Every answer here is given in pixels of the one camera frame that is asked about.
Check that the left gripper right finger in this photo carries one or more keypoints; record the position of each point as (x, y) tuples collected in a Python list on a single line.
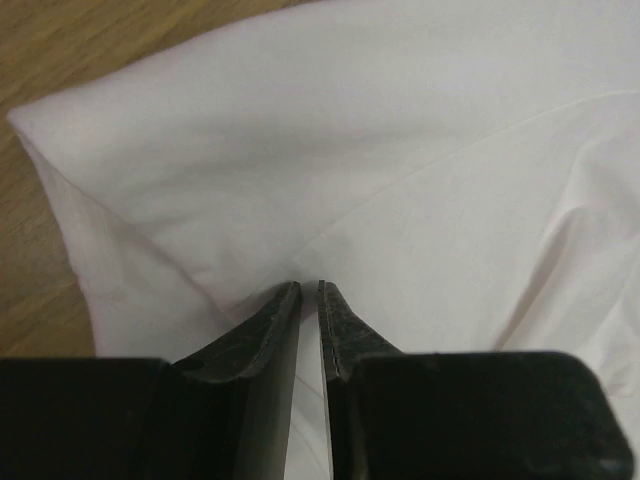
[(345, 338)]

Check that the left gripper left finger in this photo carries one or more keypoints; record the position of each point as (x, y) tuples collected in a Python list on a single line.
[(248, 349)]

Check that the white printed t shirt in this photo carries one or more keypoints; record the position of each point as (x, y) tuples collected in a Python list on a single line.
[(465, 172)]

